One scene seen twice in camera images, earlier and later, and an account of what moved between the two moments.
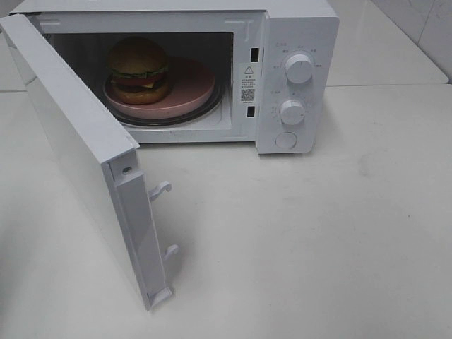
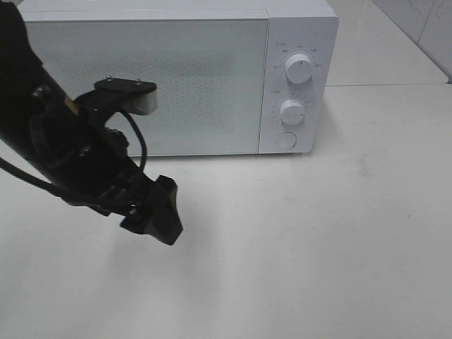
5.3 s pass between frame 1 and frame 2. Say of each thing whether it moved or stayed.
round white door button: stayed
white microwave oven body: stayed
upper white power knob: stayed
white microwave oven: moved
